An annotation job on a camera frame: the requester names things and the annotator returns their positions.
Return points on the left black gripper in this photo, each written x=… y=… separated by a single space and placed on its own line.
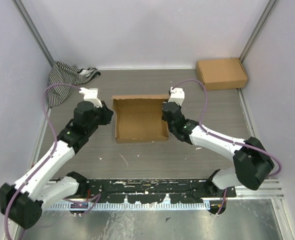
x=107 y=112

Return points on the brown cardboard box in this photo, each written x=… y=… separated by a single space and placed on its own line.
x=221 y=73
x=139 y=118

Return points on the aluminium corner post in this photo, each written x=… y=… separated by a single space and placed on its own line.
x=33 y=30
x=268 y=10

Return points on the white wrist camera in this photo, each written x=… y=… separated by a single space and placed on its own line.
x=176 y=95
x=91 y=95

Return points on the aluminium front frame rail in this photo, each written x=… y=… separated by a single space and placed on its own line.
x=269 y=189

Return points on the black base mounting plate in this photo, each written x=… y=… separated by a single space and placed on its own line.
x=148 y=191

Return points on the left aluminium corner post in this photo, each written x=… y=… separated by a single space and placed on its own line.
x=33 y=30

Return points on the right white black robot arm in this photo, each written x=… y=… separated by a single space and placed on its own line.
x=251 y=163

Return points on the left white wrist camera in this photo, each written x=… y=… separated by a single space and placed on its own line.
x=91 y=95

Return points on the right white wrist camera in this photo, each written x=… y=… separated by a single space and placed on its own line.
x=176 y=95

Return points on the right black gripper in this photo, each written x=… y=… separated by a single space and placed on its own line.
x=163 y=117

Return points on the right aluminium corner post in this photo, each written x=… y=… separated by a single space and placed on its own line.
x=268 y=10

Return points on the folded brown cardboard box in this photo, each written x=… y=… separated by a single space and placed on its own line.
x=221 y=73

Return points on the white slotted cable duct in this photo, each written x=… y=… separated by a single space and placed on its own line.
x=126 y=206

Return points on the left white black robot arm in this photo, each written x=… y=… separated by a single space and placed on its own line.
x=24 y=201

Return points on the striped black white cloth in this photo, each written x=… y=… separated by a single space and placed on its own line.
x=63 y=77

